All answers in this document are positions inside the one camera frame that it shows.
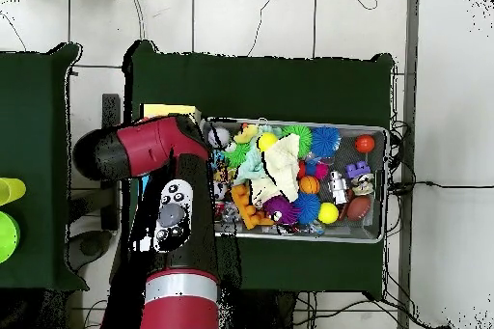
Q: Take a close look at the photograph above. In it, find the cream muslin cloth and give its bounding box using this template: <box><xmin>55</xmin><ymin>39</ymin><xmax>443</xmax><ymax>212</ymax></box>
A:
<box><xmin>250</xmin><ymin>133</ymin><xmax>301</xmax><ymax>205</ymax></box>

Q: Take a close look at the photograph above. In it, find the green spiky ball white nub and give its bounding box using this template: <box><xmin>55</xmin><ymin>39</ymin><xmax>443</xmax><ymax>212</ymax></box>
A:
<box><xmin>283</xmin><ymin>123</ymin><xmax>313</xmax><ymax>158</ymax></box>

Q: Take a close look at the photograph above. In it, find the wooden box with three holes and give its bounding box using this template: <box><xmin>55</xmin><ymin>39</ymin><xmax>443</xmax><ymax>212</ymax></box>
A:
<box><xmin>139</xmin><ymin>103</ymin><xmax>203</xmax><ymax>196</ymax></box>

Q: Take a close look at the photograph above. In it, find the shallow mesh bin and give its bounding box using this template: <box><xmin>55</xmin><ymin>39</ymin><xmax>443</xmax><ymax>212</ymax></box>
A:
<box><xmin>200</xmin><ymin>116</ymin><xmax>389</xmax><ymax>244</ymax></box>

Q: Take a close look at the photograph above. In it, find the mint green cloth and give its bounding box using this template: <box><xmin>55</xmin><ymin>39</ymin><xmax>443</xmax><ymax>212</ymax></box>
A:
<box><xmin>233</xmin><ymin>147</ymin><xmax>268</xmax><ymax>186</ymax></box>

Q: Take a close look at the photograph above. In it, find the green spiky ball with eyes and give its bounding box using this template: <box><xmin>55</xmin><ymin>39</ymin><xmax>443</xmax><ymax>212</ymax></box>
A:
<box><xmin>225</xmin><ymin>142</ymin><xmax>252</xmax><ymax>168</ymax></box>

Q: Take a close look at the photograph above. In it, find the blue globe ball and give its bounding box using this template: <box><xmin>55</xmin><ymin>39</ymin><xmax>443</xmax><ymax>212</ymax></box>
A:
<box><xmin>210</xmin><ymin>150</ymin><xmax>228</xmax><ymax>170</ymax></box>

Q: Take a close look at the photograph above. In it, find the purple spiky toy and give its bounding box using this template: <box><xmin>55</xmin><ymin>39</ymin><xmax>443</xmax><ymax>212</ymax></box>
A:
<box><xmin>262</xmin><ymin>194</ymin><xmax>301</xmax><ymax>226</ymax></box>

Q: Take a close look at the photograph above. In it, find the blue spiky ball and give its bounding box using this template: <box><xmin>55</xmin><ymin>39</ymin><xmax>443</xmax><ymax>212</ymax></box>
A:
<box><xmin>291</xmin><ymin>190</ymin><xmax>322</xmax><ymax>226</ymax></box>
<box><xmin>310</xmin><ymin>125</ymin><xmax>343</xmax><ymax>159</ymax></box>

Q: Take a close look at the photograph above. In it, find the dark green table cloth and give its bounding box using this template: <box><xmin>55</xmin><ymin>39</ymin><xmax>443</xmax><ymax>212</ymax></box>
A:
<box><xmin>121</xmin><ymin>40</ymin><xmax>396</xmax><ymax>301</ymax></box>

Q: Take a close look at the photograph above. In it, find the black upright panel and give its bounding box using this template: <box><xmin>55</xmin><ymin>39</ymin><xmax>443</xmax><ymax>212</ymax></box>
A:
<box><xmin>100</xmin><ymin>93</ymin><xmax>122</xmax><ymax>232</ymax></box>

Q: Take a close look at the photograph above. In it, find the dark green side-table cloth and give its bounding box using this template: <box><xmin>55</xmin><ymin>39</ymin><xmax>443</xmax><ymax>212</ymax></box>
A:
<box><xmin>0</xmin><ymin>42</ymin><xmax>90</xmax><ymax>292</ymax></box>

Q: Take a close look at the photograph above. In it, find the yellow-green plastic cup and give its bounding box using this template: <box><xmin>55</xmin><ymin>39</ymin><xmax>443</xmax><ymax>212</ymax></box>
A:
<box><xmin>0</xmin><ymin>177</ymin><xmax>27</xmax><ymax>206</ymax></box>

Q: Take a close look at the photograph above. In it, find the bright green plastic cup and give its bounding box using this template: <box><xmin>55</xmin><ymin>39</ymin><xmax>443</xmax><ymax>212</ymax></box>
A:
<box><xmin>0</xmin><ymin>210</ymin><xmax>21</xmax><ymax>264</ymax></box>

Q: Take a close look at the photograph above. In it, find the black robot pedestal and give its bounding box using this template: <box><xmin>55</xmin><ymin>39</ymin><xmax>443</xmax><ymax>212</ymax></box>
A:
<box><xmin>221</xmin><ymin>289</ymin><xmax>298</xmax><ymax>329</ymax></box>

